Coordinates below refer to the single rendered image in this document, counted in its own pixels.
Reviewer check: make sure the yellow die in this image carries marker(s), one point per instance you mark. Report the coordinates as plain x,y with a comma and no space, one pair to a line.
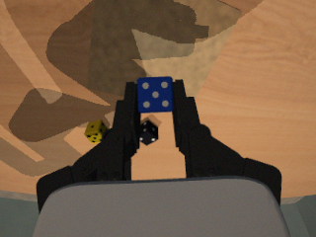
94,131

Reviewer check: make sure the tan textured mat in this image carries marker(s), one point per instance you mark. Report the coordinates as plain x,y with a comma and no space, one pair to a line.
154,38

